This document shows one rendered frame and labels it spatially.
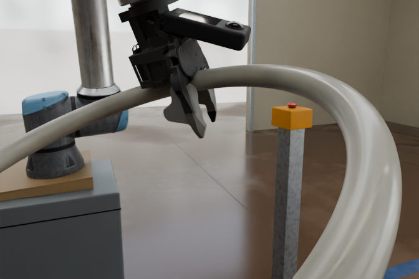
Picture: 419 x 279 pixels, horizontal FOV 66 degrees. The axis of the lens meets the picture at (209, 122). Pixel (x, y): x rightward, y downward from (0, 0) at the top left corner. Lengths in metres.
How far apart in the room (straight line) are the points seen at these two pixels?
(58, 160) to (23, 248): 0.28
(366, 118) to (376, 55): 7.25
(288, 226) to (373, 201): 1.34
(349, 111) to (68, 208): 0.99
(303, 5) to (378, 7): 1.74
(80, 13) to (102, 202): 0.60
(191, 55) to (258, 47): 5.31
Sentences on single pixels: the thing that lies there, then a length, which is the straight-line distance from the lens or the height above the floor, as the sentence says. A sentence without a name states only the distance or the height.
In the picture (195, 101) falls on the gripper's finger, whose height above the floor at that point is 1.22.
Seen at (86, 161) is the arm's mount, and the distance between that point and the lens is 1.32.
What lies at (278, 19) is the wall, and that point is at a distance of 6.01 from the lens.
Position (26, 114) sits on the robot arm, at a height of 1.10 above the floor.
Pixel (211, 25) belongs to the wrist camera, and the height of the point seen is 1.32.
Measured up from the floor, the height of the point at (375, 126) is 1.24.
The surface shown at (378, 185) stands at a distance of 0.19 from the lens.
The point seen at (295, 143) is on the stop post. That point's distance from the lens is 1.39.
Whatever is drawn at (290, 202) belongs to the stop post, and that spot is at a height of 0.68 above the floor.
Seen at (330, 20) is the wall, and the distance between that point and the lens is 6.69.
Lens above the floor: 1.28
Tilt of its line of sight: 11 degrees down
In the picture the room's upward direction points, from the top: straight up
